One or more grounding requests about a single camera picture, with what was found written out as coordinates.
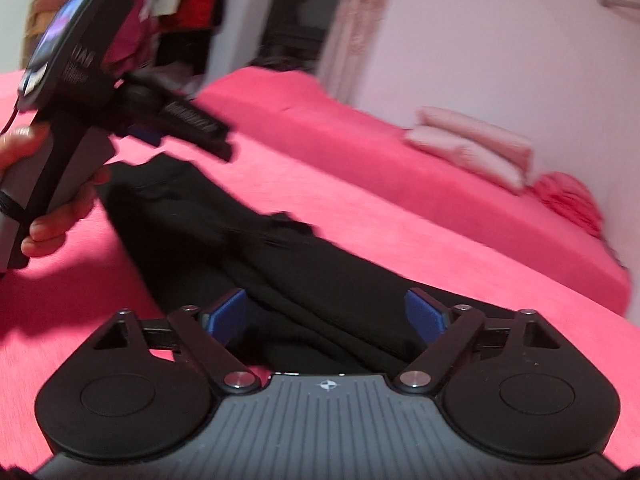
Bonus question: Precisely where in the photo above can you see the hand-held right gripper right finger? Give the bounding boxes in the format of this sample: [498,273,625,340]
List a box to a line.
[393,288,561,395]

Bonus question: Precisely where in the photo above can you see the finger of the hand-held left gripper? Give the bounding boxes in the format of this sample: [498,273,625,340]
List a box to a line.
[126,126,163,147]
[119,75,236,162]

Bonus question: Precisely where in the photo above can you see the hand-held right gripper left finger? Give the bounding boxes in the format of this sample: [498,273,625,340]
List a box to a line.
[95,288,262,395]

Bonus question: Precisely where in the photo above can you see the black knit pants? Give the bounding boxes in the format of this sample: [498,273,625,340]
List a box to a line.
[97,152,506,377]

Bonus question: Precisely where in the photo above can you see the person's left hand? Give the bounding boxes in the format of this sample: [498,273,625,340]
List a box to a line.
[0,125,112,259]

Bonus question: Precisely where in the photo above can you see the black hanging garment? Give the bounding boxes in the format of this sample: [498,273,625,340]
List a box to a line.
[152,25,217,93]

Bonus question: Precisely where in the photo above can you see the wooden shelf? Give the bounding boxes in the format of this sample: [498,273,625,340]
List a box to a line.
[24,0,83,72]

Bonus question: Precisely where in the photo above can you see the magenta hanging garment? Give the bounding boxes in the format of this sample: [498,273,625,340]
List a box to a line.
[104,0,162,75]

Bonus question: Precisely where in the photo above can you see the dark cloth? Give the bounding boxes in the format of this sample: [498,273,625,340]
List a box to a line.
[245,52,322,75]

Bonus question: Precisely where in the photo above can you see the dark wooden cabinet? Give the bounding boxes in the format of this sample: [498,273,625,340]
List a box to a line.
[257,0,353,72]

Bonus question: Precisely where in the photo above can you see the pink bed sheet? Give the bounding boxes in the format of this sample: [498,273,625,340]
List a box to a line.
[194,66,632,317]

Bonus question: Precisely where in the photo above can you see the folded red blanket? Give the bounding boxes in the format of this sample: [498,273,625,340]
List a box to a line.
[531,171,604,237]

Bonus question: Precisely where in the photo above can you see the pink patterned curtain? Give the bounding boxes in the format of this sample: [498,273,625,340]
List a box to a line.
[318,0,403,107]

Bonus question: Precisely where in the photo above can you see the red cable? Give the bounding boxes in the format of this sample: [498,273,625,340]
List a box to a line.
[0,102,22,137]

